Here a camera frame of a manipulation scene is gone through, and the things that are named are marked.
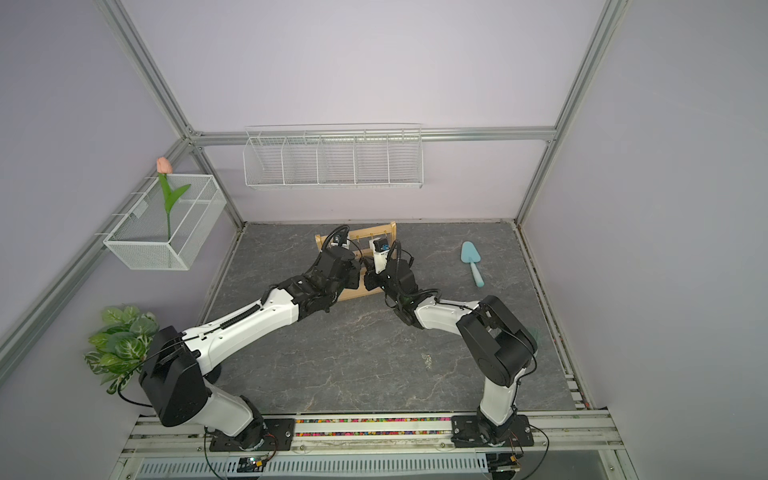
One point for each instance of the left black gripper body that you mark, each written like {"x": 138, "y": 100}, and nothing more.
{"x": 352, "y": 281}

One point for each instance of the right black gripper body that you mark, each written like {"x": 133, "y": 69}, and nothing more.
{"x": 373, "y": 280}

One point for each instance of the wooden jewelry display stand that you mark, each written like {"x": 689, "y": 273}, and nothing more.
{"x": 366, "y": 240}

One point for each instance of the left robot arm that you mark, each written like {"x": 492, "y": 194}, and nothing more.
{"x": 174, "y": 376}

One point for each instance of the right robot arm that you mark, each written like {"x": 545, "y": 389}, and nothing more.
{"x": 501, "y": 346}

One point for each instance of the teal garden trowel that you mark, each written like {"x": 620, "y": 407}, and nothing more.
{"x": 470, "y": 256}

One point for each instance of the pink artificial tulip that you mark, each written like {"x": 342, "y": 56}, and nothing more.
{"x": 170, "y": 195}

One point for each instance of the green leafy artificial plant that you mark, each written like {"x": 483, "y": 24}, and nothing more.
{"x": 121, "y": 346}

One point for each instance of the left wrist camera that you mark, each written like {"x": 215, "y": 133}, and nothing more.
{"x": 338, "y": 238}

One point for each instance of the white wire wall shelf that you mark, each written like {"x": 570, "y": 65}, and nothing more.
{"x": 362, "y": 155}

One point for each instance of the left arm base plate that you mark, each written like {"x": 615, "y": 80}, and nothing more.
{"x": 274, "y": 434}

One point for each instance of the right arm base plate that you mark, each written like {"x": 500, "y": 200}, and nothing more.
{"x": 471, "y": 431}

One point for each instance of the white slotted cable duct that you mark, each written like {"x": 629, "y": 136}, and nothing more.
{"x": 322, "y": 466}

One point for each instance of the white mesh wall basket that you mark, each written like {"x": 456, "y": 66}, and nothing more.
{"x": 139, "y": 239}

